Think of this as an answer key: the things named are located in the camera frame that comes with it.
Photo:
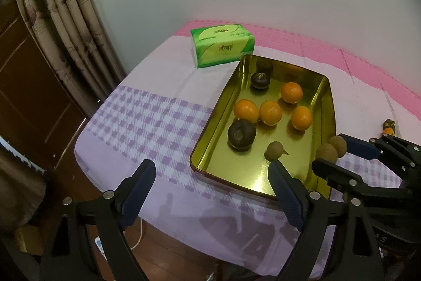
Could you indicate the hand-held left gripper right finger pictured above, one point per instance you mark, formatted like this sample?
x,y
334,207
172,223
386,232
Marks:
x,y
286,192

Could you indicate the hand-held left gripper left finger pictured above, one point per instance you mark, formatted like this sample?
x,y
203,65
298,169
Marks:
x,y
138,192

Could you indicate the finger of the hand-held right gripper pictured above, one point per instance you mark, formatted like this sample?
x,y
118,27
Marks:
x,y
338,174
361,147

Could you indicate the brown longan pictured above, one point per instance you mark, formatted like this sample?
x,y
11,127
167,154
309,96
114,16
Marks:
x,y
326,153
338,143
274,151

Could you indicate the gold metal tray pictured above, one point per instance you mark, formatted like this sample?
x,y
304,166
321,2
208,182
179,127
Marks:
x,y
256,169

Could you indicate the large dark water chestnut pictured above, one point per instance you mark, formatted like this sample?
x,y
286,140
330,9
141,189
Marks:
x,y
241,134

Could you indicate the small dark water chestnut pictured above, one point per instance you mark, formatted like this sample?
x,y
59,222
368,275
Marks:
x,y
260,81
389,123

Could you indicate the purple checked pink tablecloth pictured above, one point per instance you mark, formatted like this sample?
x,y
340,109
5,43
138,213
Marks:
x,y
148,119

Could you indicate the brown cloth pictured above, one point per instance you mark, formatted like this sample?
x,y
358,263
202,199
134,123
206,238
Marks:
x,y
19,195

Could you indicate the tan box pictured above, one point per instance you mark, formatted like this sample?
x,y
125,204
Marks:
x,y
28,240

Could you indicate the brown wooden cabinet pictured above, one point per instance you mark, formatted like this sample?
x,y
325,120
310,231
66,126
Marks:
x,y
33,86

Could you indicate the green tissue pack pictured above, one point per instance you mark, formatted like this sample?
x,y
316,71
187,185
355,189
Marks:
x,y
222,45

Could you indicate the beige patterned curtain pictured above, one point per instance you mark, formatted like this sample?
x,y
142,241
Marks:
x,y
65,21

